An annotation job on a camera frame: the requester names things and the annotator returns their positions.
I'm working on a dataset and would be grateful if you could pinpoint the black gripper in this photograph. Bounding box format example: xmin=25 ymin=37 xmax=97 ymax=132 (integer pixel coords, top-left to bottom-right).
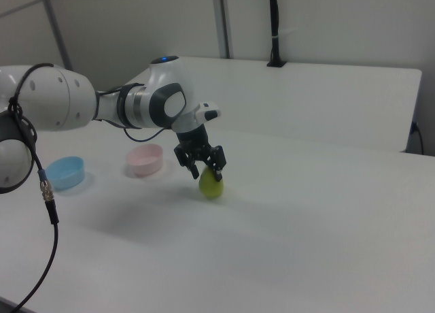
xmin=173 ymin=123 xmax=228 ymax=184

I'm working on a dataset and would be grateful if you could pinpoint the green pear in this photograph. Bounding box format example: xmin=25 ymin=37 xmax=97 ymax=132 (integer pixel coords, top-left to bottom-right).
xmin=198 ymin=166 xmax=226 ymax=200

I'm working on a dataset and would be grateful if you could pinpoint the pink bowl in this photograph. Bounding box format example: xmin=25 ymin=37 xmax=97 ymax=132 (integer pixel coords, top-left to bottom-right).
xmin=126 ymin=143 xmax=164 ymax=178

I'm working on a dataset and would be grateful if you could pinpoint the light blue bowl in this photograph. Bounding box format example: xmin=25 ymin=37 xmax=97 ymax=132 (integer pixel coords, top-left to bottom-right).
xmin=46 ymin=156 xmax=86 ymax=192

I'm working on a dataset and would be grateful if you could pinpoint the thin dark wrist cable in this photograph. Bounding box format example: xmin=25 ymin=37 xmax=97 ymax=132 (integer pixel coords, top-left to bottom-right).
xmin=122 ymin=127 xmax=168 ymax=143

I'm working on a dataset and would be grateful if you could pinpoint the grey partition post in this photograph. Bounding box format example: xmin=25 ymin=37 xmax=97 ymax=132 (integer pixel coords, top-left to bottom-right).
xmin=36 ymin=0 xmax=73 ymax=71
xmin=211 ymin=0 xmax=236 ymax=59

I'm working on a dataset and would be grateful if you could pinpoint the black camera pole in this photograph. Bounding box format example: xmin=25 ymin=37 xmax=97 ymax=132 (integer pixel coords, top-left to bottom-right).
xmin=266 ymin=0 xmax=288 ymax=69

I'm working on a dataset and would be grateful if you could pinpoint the black cable with metal connector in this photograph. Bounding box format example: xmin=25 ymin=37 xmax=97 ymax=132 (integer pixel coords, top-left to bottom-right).
xmin=0 ymin=63 xmax=60 ymax=313

